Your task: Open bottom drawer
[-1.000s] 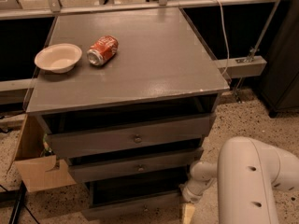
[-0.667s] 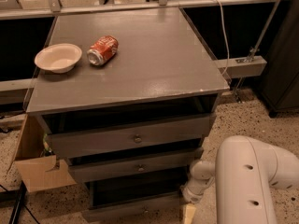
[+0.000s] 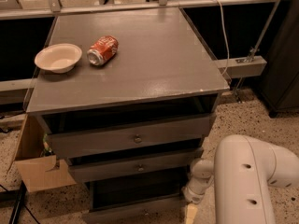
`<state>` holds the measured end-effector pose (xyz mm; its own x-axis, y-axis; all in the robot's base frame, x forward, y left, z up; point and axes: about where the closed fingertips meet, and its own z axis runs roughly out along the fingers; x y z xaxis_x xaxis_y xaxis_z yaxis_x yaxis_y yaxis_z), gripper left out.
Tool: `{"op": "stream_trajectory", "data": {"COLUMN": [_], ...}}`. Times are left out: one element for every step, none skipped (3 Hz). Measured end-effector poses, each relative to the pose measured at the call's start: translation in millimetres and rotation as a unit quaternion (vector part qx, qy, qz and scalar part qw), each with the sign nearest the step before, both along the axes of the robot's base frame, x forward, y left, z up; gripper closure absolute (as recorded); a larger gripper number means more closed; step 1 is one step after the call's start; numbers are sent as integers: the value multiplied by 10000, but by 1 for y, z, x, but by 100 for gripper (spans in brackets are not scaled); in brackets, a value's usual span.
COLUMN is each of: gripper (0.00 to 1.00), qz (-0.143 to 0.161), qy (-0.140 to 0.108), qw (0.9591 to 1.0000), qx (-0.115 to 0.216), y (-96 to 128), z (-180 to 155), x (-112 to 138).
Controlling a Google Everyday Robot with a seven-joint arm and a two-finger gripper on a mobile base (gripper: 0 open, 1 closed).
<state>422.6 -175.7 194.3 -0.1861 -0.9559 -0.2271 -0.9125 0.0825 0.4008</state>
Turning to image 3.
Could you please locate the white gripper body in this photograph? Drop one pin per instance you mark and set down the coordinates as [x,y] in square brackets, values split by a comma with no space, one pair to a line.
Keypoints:
[193,194]

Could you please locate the grey bottom drawer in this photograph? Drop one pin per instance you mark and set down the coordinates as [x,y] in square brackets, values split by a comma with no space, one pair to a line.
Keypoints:
[135,195]

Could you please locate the black floor stand bar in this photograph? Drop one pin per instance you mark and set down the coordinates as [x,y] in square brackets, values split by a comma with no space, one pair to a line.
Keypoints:
[16,196]

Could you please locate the brown cardboard box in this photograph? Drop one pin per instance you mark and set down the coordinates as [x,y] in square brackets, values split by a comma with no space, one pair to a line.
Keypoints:
[39,167]

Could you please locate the grey drawer cabinet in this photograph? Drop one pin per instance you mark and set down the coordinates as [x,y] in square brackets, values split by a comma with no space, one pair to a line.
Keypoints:
[160,72]

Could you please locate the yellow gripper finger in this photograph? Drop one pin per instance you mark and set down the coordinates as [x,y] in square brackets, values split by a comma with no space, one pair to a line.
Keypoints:
[190,213]

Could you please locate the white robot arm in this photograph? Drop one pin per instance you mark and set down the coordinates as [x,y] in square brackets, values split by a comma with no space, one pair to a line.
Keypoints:
[242,172]

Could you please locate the grey top drawer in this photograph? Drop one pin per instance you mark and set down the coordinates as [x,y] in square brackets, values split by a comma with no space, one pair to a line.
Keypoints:
[77,144]

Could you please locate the orange soda can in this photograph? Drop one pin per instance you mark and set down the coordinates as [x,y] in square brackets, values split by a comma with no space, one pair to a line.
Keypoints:
[102,50]

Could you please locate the white paper bowl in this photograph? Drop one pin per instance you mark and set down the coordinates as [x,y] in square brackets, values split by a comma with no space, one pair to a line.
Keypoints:
[58,58]

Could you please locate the grey drawer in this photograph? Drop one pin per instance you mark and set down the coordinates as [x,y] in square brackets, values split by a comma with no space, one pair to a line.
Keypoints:
[77,144]
[135,195]
[133,166]

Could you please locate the grey middle drawer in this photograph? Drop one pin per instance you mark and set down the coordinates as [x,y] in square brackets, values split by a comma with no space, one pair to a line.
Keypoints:
[133,166]

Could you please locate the dark cabinet at right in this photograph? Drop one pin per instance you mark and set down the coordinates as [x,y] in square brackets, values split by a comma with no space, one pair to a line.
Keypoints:
[279,82]

